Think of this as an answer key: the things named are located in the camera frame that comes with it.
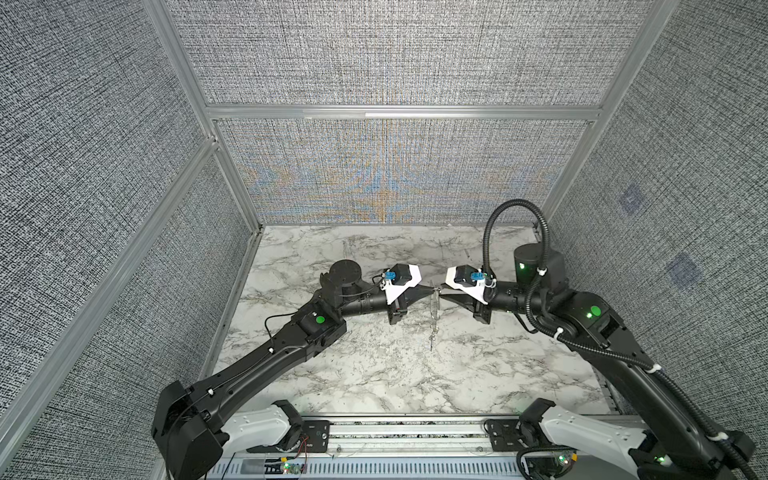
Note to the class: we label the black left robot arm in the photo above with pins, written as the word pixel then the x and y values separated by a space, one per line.
pixel 192 424

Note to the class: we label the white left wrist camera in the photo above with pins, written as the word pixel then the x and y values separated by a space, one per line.
pixel 398 279

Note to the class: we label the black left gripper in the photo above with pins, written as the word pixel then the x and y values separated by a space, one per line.
pixel 396 309

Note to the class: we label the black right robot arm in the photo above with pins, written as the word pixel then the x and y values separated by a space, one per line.
pixel 678 440

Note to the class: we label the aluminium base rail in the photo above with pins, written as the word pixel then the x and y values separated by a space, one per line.
pixel 427 447

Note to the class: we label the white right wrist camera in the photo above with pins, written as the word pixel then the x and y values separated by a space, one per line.
pixel 471 281

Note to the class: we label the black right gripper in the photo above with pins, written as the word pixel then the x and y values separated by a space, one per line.
pixel 480 308

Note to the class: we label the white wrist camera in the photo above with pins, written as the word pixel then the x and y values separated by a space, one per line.
pixel 471 281
pixel 398 279

